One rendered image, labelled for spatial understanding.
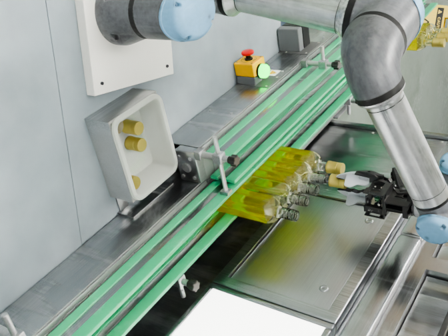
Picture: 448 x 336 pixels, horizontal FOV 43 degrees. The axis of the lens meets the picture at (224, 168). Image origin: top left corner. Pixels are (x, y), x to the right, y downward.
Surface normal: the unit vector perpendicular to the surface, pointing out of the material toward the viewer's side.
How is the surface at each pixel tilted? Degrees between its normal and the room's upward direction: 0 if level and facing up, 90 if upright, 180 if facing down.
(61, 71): 0
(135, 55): 0
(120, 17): 73
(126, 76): 0
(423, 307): 90
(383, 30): 55
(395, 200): 90
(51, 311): 90
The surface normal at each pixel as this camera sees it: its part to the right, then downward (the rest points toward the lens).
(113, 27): -0.25, 0.67
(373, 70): -0.19, 0.24
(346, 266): -0.18, -0.84
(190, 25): 0.74, 0.25
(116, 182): -0.55, 0.51
